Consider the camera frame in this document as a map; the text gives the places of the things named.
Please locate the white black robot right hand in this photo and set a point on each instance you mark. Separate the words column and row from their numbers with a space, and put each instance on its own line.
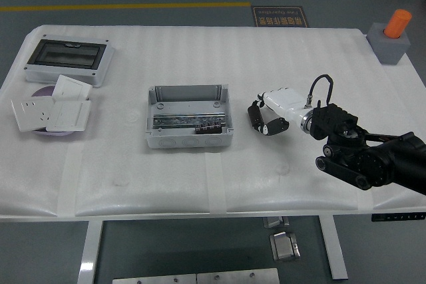
column 283, row 101

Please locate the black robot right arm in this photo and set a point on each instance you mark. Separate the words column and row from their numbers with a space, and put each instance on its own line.
column 382, row 161

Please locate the open grey junction box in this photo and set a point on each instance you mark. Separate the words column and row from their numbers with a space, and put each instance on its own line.
column 186, row 141

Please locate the grey distribution box dark cover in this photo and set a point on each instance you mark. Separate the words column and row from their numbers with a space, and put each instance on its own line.
column 66, row 54

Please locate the dark floor sign sticker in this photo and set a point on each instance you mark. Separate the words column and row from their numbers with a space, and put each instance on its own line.
column 279, row 17

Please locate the white foam table mat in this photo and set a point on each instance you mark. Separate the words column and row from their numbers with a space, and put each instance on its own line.
column 199, row 58

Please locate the grey foam block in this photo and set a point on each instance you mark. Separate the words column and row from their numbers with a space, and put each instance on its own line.
column 389, row 49

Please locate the orange cylinder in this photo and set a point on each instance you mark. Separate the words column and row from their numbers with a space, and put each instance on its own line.
column 397, row 24

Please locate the white table leg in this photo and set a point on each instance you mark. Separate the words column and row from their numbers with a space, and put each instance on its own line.
column 334, row 247
column 89, row 254

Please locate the black table control panel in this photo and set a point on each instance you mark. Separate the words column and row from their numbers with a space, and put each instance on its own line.
column 397, row 217

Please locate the silver metal plate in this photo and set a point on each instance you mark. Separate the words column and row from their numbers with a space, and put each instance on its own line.
column 153, row 279
column 238, row 276

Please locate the purple round plate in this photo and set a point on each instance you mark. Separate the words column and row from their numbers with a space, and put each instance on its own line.
column 45, row 91

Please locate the metal DIN rail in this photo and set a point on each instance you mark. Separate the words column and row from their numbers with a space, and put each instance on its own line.
column 179, row 119

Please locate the small silver metal bracket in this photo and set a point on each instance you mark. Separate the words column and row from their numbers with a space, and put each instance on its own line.
column 274, row 222

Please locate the large silver metal bracket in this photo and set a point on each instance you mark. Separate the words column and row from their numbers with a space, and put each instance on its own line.
column 284, row 247

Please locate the white wall switch panel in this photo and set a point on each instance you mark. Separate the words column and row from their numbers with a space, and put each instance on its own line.
column 71, row 88
column 70, row 115

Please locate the white wall socket panel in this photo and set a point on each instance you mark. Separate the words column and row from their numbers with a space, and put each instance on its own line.
column 31, row 114

